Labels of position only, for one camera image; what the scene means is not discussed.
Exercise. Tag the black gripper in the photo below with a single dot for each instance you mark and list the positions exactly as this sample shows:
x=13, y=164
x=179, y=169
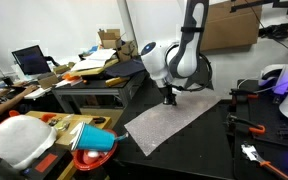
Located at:
x=169, y=92

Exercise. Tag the white bubble wrap sheet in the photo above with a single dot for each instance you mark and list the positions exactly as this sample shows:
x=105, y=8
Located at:
x=170, y=123

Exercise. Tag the brown cardboard box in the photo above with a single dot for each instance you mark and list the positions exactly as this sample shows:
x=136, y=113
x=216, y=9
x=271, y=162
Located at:
x=127, y=51

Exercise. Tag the black computer mouse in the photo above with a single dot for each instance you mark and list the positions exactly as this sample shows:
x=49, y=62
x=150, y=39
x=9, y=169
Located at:
x=99, y=120

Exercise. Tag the black clamp with orange tip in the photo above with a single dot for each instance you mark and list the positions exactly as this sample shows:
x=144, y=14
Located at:
x=244, y=93

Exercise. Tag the yellow wooden board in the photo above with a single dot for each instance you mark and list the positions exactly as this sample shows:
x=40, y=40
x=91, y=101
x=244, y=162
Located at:
x=94, y=70

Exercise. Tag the teal plastic cup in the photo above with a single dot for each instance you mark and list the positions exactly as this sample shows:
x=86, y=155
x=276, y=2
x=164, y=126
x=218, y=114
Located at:
x=95, y=137

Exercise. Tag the stack of white papers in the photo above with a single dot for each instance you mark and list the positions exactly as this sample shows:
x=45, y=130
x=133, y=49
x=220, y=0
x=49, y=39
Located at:
x=94, y=58

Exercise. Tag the small open cardboard box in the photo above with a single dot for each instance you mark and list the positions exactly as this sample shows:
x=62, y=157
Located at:
x=109, y=38

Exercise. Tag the wooden desk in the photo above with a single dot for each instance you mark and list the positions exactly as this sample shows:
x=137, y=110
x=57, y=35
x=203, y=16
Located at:
x=77, y=121

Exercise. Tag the large flat cardboard sheet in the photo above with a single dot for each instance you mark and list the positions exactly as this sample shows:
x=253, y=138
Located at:
x=234, y=26

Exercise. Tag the red plastic bowl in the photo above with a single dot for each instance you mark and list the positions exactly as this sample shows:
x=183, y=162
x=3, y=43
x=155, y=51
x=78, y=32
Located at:
x=90, y=160

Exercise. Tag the white VR headset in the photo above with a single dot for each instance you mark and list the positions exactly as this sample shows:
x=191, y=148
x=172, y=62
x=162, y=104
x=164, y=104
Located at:
x=277, y=76

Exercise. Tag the bunch of keys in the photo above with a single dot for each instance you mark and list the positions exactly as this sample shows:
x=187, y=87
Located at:
x=60, y=122

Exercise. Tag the small flat cardboard piece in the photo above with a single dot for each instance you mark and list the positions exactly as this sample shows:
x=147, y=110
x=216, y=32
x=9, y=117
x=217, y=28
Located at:
x=49, y=81

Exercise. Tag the black box with red label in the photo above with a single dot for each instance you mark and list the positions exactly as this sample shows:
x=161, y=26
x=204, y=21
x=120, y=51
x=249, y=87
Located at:
x=47, y=163

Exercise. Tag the computer monitor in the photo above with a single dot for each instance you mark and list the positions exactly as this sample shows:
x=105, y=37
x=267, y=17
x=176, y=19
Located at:
x=32, y=60

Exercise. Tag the white plush with orange ears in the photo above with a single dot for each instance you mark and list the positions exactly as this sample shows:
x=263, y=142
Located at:
x=20, y=140

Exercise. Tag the aluminium frame table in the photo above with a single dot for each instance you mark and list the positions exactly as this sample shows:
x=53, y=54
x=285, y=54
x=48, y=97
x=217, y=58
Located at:
x=90, y=88

